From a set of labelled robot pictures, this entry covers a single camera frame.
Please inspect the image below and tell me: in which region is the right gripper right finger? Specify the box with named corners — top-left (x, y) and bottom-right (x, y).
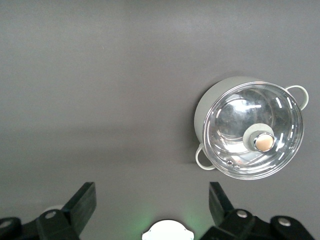
top-left (199, 181), bottom-right (313, 240)

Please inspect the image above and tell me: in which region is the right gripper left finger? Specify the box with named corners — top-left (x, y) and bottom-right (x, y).
top-left (0, 181), bottom-right (97, 240)

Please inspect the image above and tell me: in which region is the glass lid with beige knob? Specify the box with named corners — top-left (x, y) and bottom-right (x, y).
top-left (202, 81), bottom-right (305, 180)

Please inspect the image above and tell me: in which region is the grey-green stock pot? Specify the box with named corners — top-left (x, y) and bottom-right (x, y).
top-left (194, 75), bottom-right (310, 181)

